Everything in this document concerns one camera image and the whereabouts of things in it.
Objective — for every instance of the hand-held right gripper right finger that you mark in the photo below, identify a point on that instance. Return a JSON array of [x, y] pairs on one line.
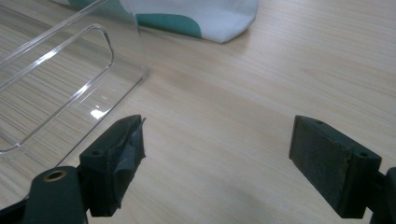
[[330, 168]]

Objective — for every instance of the clear acrylic holder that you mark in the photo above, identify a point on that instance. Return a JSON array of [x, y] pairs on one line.
[[56, 81]]

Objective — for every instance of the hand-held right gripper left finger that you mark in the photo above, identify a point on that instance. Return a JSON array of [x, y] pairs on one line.
[[106, 174]]

